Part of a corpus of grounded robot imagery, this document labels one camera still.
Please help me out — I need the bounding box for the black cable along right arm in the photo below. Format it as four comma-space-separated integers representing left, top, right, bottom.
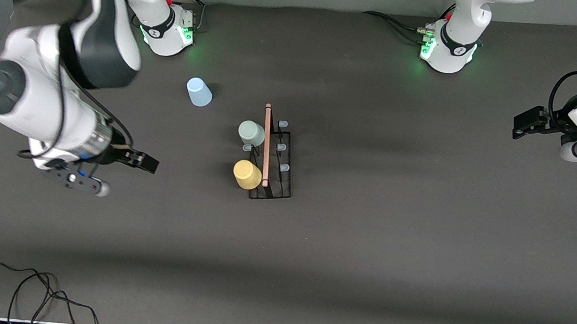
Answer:
16, 0, 148, 170

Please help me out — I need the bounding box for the yellow plastic cup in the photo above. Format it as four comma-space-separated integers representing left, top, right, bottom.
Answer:
232, 158, 264, 191

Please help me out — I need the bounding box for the light blue plastic cup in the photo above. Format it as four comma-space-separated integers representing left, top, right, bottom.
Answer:
185, 76, 215, 108

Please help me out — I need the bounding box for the black left arm base cable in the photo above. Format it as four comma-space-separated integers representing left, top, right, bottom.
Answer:
360, 10, 433, 45

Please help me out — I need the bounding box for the pale green plastic cup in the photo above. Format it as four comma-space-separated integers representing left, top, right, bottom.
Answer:
237, 120, 267, 148

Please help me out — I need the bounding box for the black wire cup holder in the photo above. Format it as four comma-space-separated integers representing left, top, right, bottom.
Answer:
238, 101, 301, 203

